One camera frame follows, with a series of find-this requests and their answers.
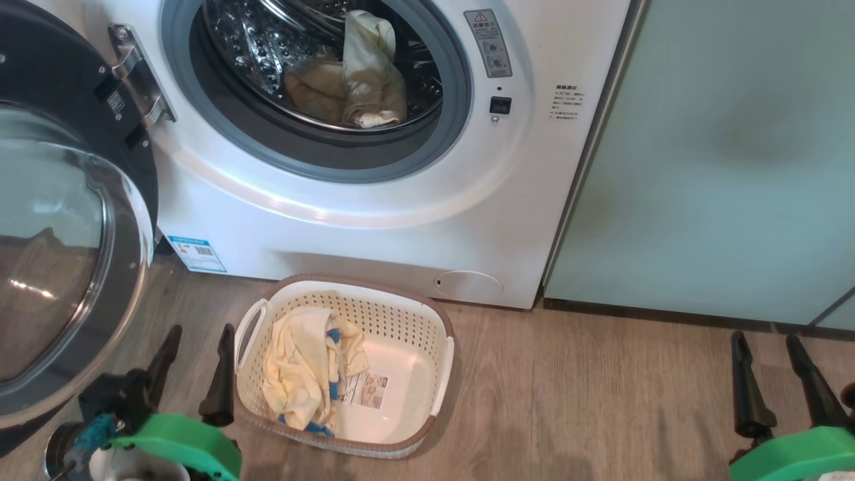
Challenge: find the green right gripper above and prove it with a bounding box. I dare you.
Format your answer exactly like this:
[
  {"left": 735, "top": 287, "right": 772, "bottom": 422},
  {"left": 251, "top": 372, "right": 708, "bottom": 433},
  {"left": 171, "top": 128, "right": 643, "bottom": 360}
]
[{"left": 729, "top": 331, "right": 855, "bottom": 481}]

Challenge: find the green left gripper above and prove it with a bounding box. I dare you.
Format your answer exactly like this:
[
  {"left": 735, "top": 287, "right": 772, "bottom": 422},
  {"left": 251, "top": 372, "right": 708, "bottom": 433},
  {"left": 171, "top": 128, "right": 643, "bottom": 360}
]
[{"left": 79, "top": 323, "right": 242, "bottom": 481}]

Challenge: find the yellow garment with blue patches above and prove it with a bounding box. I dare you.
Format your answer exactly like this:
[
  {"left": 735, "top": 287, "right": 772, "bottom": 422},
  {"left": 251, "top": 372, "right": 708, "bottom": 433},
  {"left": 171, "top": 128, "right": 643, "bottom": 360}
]
[{"left": 262, "top": 306, "right": 370, "bottom": 436}]

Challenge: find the round black glass washer door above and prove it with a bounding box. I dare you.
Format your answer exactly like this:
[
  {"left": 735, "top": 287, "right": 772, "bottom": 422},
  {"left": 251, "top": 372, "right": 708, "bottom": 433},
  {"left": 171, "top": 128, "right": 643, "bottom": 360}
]
[{"left": 0, "top": 0, "right": 160, "bottom": 456}]

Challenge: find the plain pale yellow garment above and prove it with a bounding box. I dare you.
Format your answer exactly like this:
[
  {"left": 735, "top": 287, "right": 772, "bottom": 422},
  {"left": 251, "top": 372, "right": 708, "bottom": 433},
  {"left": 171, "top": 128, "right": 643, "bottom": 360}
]
[{"left": 284, "top": 9, "right": 408, "bottom": 129}]

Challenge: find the white front-load washing machine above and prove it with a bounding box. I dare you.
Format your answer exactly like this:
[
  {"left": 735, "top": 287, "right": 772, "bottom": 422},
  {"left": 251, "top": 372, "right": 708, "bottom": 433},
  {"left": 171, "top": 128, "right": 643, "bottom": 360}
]
[{"left": 27, "top": 0, "right": 633, "bottom": 310}]

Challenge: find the grey metal bracket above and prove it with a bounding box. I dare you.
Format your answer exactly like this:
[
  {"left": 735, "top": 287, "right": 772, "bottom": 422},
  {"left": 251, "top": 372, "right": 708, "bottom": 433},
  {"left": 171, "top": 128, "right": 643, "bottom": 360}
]
[{"left": 107, "top": 23, "right": 178, "bottom": 128}]

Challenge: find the pale green cabinet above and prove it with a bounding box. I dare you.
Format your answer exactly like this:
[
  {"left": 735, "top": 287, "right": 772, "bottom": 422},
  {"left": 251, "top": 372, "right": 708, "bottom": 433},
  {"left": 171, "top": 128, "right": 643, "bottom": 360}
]
[
  {"left": 812, "top": 287, "right": 855, "bottom": 332},
  {"left": 542, "top": 0, "right": 855, "bottom": 331}
]

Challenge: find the blue plug connector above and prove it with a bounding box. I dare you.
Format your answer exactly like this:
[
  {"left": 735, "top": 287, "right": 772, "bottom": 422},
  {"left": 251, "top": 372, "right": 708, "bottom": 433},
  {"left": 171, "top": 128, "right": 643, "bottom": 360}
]
[{"left": 75, "top": 413, "right": 118, "bottom": 450}]

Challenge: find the blue energy label sticker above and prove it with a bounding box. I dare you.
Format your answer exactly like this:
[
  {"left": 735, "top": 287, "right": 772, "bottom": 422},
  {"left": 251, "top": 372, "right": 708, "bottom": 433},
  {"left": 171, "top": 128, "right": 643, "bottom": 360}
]
[{"left": 167, "top": 235, "right": 228, "bottom": 273}]

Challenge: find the paper product sticker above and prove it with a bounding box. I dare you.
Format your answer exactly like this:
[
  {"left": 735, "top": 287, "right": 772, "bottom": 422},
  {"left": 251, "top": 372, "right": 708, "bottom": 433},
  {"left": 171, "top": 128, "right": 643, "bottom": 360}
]
[{"left": 339, "top": 371, "right": 389, "bottom": 410}]

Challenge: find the cream laundry basket brown rim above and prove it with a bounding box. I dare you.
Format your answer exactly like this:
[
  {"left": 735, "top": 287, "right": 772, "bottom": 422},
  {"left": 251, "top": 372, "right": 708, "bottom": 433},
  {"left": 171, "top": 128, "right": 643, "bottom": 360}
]
[{"left": 232, "top": 273, "right": 456, "bottom": 460}]

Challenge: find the round drain filter cover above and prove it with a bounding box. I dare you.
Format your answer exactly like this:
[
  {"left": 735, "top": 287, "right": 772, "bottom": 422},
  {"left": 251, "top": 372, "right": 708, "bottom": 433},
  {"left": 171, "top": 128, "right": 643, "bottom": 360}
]
[{"left": 433, "top": 270, "right": 504, "bottom": 300}]

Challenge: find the grey warning sticker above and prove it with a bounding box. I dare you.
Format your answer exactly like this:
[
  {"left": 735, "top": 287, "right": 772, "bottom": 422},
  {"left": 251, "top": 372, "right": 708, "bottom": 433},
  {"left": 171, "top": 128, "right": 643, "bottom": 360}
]
[{"left": 464, "top": 9, "right": 514, "bottom": 79}]

